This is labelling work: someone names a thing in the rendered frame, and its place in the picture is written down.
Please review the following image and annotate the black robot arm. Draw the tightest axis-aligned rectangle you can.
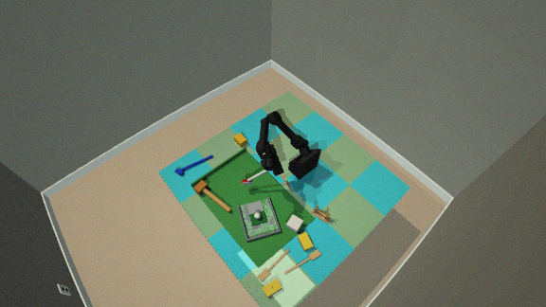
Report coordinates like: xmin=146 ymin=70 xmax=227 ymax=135
xmin=256 ymin=111 xmax=312 ymax=171

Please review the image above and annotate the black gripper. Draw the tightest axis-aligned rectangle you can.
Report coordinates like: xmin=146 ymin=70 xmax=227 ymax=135
xmin=273 ymin=156 xmax=284 ymax=176

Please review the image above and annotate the green rectangular mat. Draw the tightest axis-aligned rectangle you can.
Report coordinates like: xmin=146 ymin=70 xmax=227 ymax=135
xmin=199 ymin=151 xmax=315 ymax=268

